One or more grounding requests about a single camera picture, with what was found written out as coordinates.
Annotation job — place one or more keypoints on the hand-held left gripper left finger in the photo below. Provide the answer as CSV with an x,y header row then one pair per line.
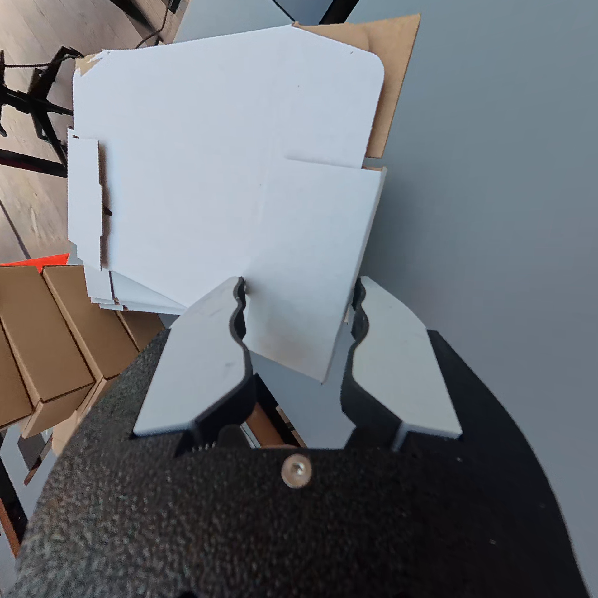
x,y
196,373

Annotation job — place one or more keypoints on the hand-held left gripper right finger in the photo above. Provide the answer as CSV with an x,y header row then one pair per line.
x,y
401,373

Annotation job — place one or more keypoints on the white cardboard box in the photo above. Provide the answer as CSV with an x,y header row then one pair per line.
x,y
210,140

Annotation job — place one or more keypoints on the brown cardboard box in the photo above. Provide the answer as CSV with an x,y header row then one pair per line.
x,y
140,327
42,327
88,317
9,387

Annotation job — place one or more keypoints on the orange red sheet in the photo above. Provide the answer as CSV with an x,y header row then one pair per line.
x,y
37,260

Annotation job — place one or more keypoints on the pile of flat cardboard sheets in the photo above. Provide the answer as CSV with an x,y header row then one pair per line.
x,y
397,56

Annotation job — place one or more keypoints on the black metal stand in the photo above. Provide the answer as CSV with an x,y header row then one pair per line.
x,y
32,98

